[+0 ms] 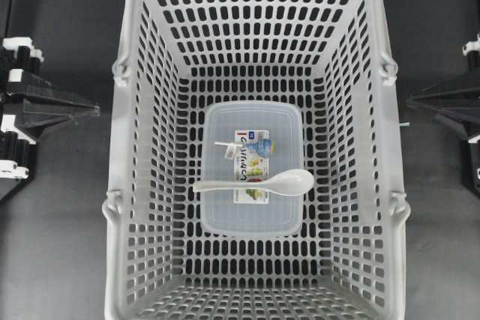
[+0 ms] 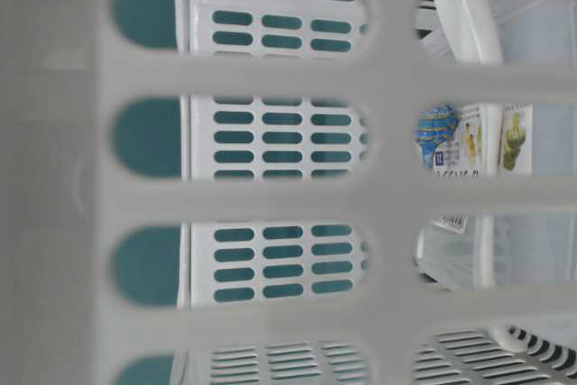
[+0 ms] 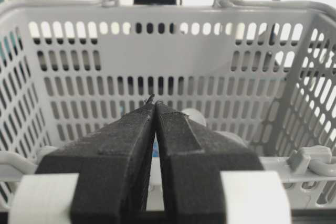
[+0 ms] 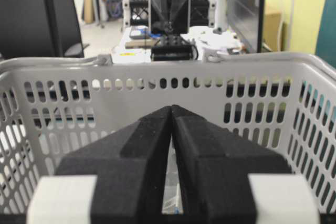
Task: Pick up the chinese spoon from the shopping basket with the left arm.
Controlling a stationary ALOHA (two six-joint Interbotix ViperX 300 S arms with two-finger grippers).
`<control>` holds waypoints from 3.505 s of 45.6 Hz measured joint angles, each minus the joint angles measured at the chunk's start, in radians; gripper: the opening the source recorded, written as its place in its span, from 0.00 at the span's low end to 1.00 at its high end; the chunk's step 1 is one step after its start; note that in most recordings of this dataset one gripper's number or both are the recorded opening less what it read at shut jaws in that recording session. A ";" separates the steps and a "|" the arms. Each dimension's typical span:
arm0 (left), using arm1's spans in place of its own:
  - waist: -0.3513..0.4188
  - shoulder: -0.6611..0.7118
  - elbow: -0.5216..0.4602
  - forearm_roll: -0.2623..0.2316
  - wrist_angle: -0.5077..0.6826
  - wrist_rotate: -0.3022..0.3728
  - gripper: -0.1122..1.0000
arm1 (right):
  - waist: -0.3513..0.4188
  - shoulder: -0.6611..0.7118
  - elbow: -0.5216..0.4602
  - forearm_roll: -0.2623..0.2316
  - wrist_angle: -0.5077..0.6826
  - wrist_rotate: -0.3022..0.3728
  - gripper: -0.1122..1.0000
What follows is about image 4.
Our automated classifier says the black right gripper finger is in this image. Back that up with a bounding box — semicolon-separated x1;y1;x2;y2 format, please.
171;104;321;224

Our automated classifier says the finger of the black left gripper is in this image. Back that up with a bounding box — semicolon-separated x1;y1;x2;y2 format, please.
26;105;173;224

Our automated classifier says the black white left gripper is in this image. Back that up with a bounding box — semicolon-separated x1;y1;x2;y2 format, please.
148;0;192;61

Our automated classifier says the white plastic shopping basket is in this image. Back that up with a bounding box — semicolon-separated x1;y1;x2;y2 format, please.
1;52;335;214

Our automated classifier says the white paper roll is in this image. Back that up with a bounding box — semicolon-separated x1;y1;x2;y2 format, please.
215;0;228;33

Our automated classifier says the black monitor screen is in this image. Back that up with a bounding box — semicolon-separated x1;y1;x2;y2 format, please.
227;0;265;54

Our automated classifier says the black office chair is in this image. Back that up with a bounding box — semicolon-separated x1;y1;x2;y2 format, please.
1;0;85;60

